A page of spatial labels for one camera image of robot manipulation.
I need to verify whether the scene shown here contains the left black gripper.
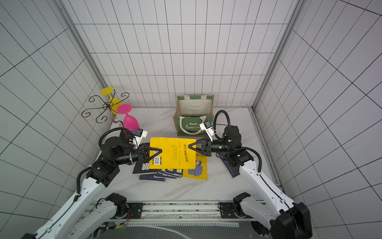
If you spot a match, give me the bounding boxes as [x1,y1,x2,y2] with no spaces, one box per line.
[115,144,163,166]

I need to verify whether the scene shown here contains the yellow book purple picture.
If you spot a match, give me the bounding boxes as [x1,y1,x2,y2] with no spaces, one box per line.
[183,153,208,181]

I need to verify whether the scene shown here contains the yellow book plain cover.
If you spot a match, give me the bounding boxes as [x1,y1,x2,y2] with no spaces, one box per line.
[149,137,197,170]

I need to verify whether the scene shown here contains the green jute canvas bag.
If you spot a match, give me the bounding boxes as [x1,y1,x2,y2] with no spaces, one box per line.
[173,95,214,137]

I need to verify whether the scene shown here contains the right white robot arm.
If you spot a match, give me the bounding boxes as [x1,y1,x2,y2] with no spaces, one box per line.
[189,121,313,239]

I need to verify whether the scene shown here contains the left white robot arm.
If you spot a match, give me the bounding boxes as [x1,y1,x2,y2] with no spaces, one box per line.
[23,135,162,239]

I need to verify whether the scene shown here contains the black book white characters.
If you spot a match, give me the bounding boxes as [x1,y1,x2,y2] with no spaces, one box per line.
[132,161,152,174]

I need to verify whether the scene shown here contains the navy book at bottom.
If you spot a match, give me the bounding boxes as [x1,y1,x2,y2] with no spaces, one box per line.
[139,174,166,182]

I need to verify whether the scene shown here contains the pink plastic wine glass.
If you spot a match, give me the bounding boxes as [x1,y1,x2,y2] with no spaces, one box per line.
[117,104,140,131]

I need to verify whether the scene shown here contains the blue book yellow label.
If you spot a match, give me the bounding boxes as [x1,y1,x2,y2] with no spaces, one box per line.
[163,169,183,178]

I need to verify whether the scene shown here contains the dark navy thin book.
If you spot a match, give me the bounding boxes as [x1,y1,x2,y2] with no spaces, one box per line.
[217,152,240,178]

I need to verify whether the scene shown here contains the metal scroll glass rack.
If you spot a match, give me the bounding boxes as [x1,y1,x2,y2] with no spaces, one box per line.
[81,92,130,127]

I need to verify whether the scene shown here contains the yellow plastic wine glass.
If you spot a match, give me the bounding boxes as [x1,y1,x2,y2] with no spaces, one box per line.
[100,87,122,115]

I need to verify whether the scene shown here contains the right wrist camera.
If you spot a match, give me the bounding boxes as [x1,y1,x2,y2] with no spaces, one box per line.
[200,121,215,142]

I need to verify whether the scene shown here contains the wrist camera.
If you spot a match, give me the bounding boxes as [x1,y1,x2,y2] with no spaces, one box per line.
[132,128,148,148]
[200,121,215,142]

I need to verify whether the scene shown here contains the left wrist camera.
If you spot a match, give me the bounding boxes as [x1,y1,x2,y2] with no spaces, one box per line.
[132,128,148,148]

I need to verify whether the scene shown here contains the aluminium mounting rail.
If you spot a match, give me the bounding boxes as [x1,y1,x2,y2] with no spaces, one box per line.
[89,200,302,223]

